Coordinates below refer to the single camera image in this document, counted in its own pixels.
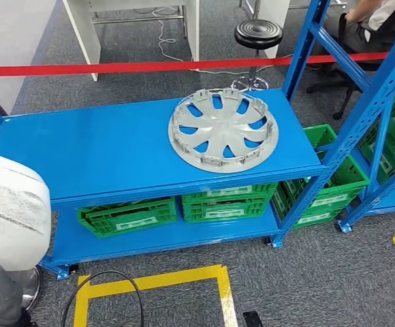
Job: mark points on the white desk with metal bar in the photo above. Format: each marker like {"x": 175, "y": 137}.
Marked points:
{"x": 85, "y": 40}

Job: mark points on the white plastic car part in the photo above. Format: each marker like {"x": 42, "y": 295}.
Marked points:
{"x": 10, "y": 234}

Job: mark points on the blue metal shelf rack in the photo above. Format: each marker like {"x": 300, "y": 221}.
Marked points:
{"x": 98, "y": 153}
{"x": 381, "y": 149}

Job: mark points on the grey wheel hubcap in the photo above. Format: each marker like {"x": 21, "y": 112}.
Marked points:
{"x": 223, "y": 128}

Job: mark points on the long red barrier belt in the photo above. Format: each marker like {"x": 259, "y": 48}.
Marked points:
{"x": 115, "y": 67}

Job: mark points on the white desk panel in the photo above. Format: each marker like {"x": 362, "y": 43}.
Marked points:
{"x": 272, "y": 9}

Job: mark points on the person's forearm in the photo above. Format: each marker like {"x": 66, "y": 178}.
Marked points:
{"x": 362, "y": 11}

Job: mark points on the black round stool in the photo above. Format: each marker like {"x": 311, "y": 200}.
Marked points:
{"x": 258, "y": 34}

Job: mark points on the black office chair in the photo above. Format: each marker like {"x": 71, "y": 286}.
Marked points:
{"x": 345, "y": 101}

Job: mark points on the tall open green crate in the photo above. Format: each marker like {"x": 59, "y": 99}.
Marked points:
{"x": 350, "y": 176}

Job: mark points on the seated person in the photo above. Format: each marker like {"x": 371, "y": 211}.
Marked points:
{"x": 384, "y": 11}

